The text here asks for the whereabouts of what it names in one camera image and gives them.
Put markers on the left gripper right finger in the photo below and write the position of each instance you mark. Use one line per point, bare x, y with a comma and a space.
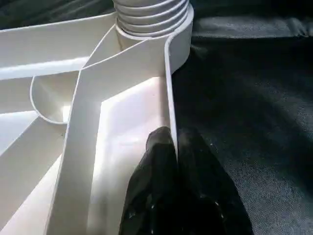
208, 196

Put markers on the white plastic table top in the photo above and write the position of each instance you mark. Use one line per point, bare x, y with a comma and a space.
73, 117

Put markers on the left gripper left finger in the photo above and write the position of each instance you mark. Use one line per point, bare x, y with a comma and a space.
151, 191

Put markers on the white plastic table leg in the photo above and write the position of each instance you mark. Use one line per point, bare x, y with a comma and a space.
151, 17

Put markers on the black work mat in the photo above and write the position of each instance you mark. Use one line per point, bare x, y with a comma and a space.
244, 117

